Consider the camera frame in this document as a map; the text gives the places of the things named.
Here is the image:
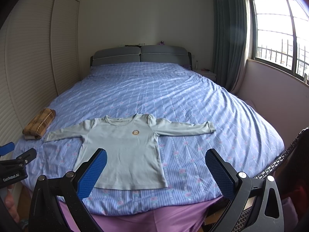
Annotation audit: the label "light green long-sleeve shirt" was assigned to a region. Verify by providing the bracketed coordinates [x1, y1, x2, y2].
[45, 114, 215, 190]

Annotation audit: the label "white nightstand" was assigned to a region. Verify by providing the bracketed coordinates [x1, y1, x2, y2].
[194, 69, 217, 82]

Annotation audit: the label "brown plaid folded garment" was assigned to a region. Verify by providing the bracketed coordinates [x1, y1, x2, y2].
[23, 108, 56, 140]

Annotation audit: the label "purple bed skirt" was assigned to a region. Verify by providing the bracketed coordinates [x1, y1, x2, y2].
[58, 195, 224, 232]

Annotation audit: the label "person's left hand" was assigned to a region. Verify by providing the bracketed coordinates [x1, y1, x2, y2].
[4, 188, 19, 223]

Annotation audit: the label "grey upholstered headboard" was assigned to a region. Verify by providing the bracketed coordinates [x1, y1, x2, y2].
[90, 45, 193, 70]

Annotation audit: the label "blue striped floral bedsheet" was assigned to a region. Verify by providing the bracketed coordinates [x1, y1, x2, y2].
[14, 62, 284, 216]

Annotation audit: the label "beige louvered wardrobe doors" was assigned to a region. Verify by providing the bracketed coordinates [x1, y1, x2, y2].
[1, 0, 81, 143]

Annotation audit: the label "teal green curtain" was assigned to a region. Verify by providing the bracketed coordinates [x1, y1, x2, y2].
[212, 0, 250, 93]

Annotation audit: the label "window with metal railing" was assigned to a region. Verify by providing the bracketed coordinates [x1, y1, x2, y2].
[250, 0, 308, 84]

